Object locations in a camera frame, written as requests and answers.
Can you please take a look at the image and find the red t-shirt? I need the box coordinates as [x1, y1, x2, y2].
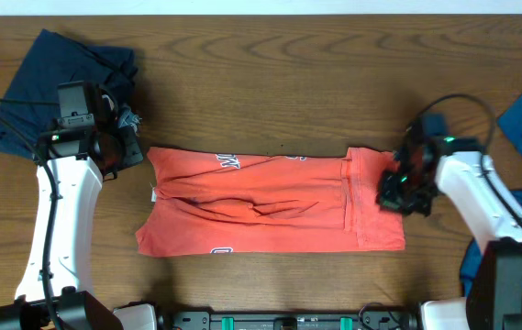
[136, 148, 405, 257]

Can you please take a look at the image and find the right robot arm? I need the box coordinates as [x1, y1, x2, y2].
[377, 115, 522, 329]

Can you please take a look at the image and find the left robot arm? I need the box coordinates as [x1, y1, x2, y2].
[0, 82, 144, 329]

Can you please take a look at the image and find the folded dark navy garment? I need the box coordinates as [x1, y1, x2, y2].
[0, 29, 138, 144]

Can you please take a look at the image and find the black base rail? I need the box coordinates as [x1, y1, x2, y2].
[159, 308, 421, 330]

